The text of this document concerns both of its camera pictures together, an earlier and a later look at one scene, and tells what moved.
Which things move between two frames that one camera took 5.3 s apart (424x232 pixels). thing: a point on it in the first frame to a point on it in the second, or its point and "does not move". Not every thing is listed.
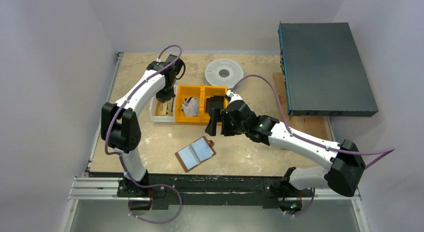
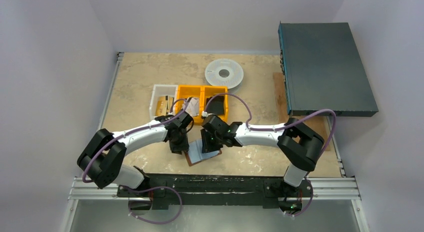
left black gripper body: [166, 93] to [180, 143]
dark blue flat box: [322, 72] does not move
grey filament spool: [224, 71] does not move
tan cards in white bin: [165, 108] does not move
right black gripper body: [225, 122] to [209, 143]
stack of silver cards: [191, 106] does not move
